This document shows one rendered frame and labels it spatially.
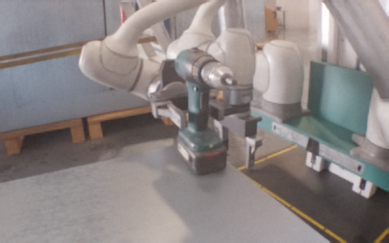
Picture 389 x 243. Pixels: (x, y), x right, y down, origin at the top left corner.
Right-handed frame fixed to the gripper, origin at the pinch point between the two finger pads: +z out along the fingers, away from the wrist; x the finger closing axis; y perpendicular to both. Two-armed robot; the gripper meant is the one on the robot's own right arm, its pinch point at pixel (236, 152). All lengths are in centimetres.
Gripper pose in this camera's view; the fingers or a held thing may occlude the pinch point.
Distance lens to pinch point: 96.4
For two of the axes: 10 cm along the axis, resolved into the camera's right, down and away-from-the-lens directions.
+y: 8.6, -2.1, 4.6
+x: -5.1, -3.0, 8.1
